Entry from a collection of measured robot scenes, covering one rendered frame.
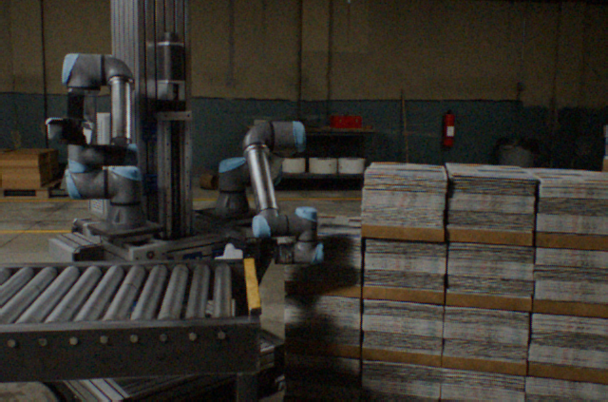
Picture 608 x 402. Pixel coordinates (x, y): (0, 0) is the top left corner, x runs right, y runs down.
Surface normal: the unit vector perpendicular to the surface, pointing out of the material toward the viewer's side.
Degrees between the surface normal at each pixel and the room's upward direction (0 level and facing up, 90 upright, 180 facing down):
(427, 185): 90
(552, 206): 90
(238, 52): 90
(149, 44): 90
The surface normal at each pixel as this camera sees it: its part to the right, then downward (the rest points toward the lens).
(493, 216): -0.20, 0.12
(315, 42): 0.13, 0.13
